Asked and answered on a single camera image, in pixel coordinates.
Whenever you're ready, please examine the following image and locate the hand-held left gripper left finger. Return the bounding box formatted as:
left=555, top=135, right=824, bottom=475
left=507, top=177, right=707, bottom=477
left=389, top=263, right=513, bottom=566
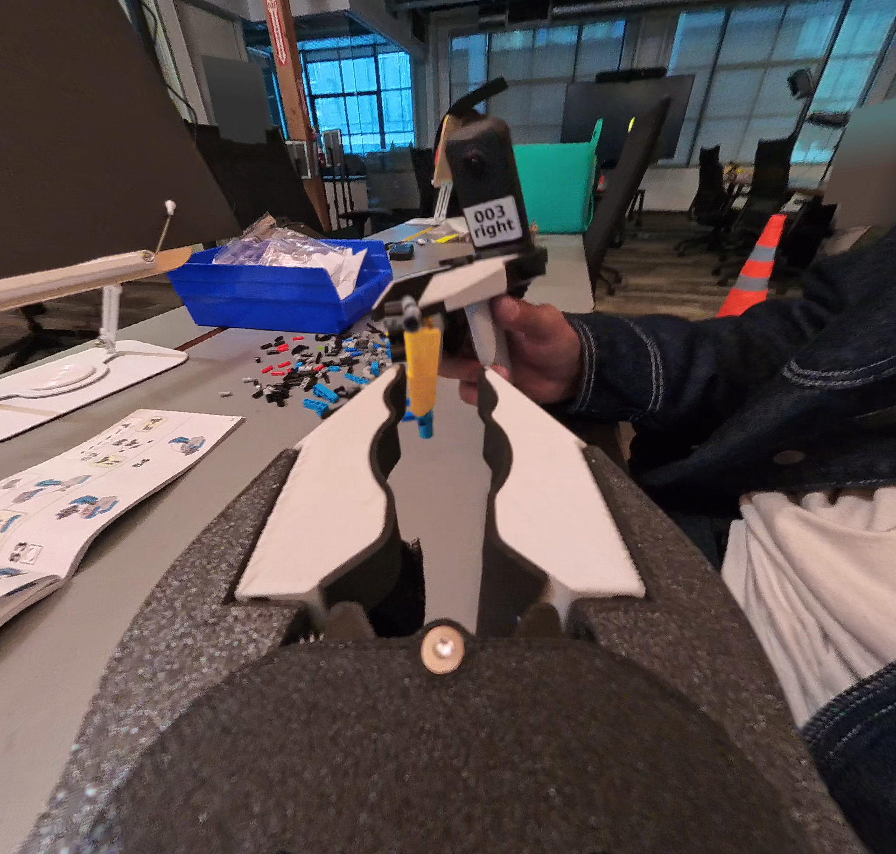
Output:
left=234, top=366, right=421, bottom=613

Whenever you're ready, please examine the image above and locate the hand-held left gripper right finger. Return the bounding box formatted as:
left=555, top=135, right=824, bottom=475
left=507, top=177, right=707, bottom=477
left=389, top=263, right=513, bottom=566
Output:
left=478, top=368, right=646, bottom=617

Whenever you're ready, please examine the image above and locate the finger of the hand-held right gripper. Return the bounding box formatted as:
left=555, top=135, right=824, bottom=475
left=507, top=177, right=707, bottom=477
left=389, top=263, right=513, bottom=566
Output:
left=371, top=256, right=484, bottom=325
left=418, top=261, right=508, bottom=315

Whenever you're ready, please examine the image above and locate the blue black toy brick assembly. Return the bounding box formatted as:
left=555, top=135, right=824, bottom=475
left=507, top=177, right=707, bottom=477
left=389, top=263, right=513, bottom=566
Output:
left=380, top=294, right=426, bottom=340

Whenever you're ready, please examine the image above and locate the blue yellow toy brick body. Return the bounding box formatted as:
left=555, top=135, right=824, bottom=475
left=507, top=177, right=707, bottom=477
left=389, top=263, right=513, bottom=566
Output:
left=403, top=326, right=445, bottom=442

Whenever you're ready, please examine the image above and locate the person's right forearm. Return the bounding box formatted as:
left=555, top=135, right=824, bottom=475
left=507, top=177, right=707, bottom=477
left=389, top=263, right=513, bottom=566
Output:
left=563, top=228, right=896, bottom=449

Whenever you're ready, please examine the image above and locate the grey desk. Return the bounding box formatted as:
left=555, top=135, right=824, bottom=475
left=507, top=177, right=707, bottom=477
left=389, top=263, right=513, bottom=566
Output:
left=0, top=301, right=505, bottom=851

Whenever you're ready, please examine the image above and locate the white tilting desk stand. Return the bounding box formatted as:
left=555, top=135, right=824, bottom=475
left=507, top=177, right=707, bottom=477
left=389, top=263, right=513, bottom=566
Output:
left=0, top=245, right=193, bottom=442

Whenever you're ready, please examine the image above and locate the person's right hand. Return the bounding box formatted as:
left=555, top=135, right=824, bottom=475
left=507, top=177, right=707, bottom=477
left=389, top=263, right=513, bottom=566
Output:
left=440, top=298, right=583, bottom=424

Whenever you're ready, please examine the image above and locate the teal panel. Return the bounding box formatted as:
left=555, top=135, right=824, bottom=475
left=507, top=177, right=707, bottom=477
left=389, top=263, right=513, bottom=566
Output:
left=511, top=118, right=604, bottom=236

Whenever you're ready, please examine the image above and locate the white plastic bag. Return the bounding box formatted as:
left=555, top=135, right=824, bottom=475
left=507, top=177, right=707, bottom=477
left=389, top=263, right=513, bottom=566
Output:
left=269, top=249, right=370, bottom=302

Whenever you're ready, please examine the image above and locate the pile of small brick pieces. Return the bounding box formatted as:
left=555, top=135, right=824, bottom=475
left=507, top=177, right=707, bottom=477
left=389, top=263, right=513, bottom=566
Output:
left=219, top=328, right=394, bottom=421

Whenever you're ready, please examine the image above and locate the blue plastic bin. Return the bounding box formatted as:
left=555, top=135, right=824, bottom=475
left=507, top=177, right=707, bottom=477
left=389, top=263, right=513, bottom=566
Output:
left=167, top=240, right=394, bottom=336

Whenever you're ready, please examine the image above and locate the tilted black board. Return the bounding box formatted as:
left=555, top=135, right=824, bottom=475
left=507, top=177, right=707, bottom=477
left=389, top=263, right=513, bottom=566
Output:
left=583, top=95, right=673, bottom=297

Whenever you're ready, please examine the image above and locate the crumpled clear plastic bag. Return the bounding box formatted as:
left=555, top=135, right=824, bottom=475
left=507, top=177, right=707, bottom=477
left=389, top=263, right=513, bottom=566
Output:
left=213, top=228, right=351, bottom=269

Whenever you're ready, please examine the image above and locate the black office chair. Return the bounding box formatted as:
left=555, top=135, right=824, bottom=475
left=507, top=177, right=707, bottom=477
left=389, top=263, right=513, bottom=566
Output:
left=674, top=144, right=730, bottom=259
left=713, top=137, right=800, bottom=287

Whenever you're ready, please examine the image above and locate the open instruction booklet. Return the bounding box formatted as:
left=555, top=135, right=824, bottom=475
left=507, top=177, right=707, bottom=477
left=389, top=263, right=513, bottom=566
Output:
left=0, top=408, right=246, bottom=630

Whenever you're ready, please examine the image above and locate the person's dark denim jacket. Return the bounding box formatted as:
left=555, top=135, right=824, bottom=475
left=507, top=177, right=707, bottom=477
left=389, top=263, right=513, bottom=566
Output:
left=626, top=350, right=896, bottom=854

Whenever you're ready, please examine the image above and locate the person's white shirt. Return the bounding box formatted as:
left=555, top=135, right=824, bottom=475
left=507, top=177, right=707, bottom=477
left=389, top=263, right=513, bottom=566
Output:
left=720, top=486, right=896, bottom=732

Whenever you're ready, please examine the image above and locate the orange traffic cone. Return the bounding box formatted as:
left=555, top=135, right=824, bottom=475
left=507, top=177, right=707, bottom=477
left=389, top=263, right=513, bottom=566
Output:
left=716, top=214, right=789, bottom=319

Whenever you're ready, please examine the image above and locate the large black partition board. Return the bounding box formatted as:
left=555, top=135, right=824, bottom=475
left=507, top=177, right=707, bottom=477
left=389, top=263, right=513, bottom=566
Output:
left=0, top=0, right=242, bottom=281

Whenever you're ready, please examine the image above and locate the black wall screen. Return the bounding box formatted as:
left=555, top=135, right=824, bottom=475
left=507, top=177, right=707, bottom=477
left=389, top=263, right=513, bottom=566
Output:
left=560, top=72, right=697, bottom=166

